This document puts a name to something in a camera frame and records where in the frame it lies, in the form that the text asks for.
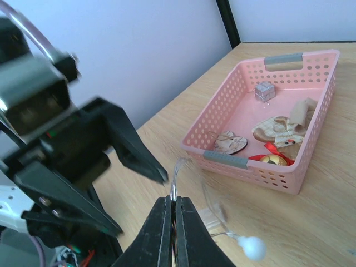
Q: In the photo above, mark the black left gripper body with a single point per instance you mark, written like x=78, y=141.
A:
x=75, y=149

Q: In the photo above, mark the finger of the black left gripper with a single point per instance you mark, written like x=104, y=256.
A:
x=60, y=198
x=124, y=139

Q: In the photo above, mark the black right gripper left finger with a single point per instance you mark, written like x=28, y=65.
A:
x=153, y=244

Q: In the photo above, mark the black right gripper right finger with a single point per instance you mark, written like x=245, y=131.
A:
x=193, y=244

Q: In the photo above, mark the clear battery box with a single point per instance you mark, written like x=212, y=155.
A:
x=211, y=219

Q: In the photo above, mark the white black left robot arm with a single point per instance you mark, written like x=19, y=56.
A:
x=20, y=37

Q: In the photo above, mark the wooden heart ornament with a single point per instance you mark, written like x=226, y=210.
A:
x=228, y=143

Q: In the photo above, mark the gold bell with red ribbon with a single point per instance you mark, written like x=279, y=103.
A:
x=273, y=157

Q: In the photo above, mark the pink perforated plastic basket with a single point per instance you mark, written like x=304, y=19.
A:
x=235, y=108

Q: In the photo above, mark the silver gift box ornament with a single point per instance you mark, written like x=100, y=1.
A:
x=264, y=91

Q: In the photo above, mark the black enclosure frame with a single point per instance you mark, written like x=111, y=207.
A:
x=288, y=21

